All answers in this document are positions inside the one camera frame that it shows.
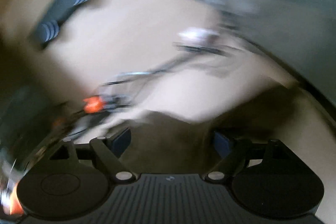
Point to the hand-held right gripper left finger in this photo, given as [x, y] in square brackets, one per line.
[121, 141]

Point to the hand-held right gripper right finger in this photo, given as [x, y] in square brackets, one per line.
[223, 144]

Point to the green polka dot garment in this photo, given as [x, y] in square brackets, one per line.
[170, 140]

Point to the small orange object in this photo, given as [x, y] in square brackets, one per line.
[92, 104]

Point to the black computer monitor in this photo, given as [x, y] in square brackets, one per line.
[23, 113]

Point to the orange cloth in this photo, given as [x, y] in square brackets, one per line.
[13, 201]

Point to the glass panel computer case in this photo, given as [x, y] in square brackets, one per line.
[275, 3]

